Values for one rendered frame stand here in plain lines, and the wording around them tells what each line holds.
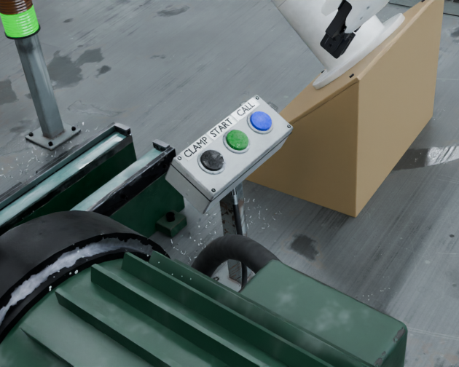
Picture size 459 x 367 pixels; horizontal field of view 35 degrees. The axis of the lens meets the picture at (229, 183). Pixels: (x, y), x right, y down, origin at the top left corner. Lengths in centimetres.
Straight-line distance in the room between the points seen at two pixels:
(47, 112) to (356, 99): 64
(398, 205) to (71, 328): 94
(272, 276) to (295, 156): 79
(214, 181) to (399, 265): 37
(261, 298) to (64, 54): 143
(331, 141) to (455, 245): 25
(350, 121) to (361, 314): 73
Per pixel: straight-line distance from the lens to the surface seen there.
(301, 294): 41
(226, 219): 103
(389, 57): 115
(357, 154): 114
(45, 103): 145
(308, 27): 125
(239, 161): 93
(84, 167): 120
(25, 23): 137
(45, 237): 39
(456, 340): 106
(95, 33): 186
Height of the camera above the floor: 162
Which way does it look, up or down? 39 degrees down
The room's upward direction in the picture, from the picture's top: 7 degrees counter-clockwise
